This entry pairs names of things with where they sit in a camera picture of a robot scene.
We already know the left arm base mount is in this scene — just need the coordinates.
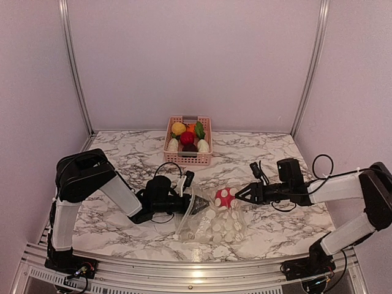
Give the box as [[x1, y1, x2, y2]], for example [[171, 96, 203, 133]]
[[45, 254, 98, 279]]

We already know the green fake leafy vegetable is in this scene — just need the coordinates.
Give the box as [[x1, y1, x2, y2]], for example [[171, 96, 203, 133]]
[[194, 121, 205, 140]]

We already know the pink plastic basket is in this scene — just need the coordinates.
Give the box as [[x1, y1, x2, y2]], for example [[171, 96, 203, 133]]
[[164, 116, 213, 166]]

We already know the front aluminium rail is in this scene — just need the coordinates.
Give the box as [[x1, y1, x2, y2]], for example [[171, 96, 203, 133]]
[[6, 243, 370, 293]]

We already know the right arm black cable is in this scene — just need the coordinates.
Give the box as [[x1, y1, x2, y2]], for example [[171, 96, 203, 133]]
[[271, 154, 334, 212]]

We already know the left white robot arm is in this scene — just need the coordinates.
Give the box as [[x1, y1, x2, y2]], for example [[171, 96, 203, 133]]
[[45, 149, 209, 278]]

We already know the right aluminium frame post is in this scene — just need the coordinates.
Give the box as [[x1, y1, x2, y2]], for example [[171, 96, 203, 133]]
[[290, 0, 330, 138]]

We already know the dark purple fake beet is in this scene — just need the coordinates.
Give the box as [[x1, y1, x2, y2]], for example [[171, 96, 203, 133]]
[[183, 144, 198, 152]]

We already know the clear zip top bag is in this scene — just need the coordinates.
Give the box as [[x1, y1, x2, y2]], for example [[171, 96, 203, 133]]
[[173, 186, 247, 244]]

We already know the red fake apple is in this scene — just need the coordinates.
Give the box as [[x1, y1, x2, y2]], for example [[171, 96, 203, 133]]
[[179, 131, 195, 146]]

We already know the left aluminium frame post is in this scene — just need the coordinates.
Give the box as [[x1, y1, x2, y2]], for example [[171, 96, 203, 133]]
[[58, 0, 94, 136]]

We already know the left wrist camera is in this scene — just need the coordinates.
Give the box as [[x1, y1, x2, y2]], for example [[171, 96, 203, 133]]
[[177, 171, 195, 197]]

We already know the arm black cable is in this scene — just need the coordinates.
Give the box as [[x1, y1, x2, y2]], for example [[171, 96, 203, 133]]
[[149, 161, 184, 224], [271, 154, 334, 212]]

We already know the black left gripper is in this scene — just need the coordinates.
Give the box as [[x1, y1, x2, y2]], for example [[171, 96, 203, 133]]
[[153, 194, 211, 216]]

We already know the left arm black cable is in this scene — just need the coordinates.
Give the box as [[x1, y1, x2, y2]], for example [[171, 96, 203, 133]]
[[149, 161, 184, 224]]

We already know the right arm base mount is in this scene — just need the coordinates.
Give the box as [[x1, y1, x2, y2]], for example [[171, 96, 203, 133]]
[[280, 257, 336, 281]]

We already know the yellow fake lemon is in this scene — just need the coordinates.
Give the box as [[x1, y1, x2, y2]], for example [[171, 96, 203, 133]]
[[171, 121, 187, 136]]

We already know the aluminium frame post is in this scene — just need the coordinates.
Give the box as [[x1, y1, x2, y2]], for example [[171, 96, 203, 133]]
[[58, 0, 94, 136], [290, 0, 330, 138]]

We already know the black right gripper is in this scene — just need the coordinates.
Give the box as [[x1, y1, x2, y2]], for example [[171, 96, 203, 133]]
[[235, 182, 292, 206]]

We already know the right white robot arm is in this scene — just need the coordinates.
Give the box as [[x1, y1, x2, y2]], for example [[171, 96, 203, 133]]
[[235, 158, 391, 280]]

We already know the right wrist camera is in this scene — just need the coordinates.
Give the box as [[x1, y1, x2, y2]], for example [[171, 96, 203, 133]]
[[249, 161, 269, 185]]

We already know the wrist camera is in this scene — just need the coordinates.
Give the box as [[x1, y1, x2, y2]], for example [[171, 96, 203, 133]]
[[177, 171, 195, 197], [249, 161, 269, 185]]

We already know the orange fake orange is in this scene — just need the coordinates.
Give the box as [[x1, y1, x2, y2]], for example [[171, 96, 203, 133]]
[[186, 124, 196, 133]]

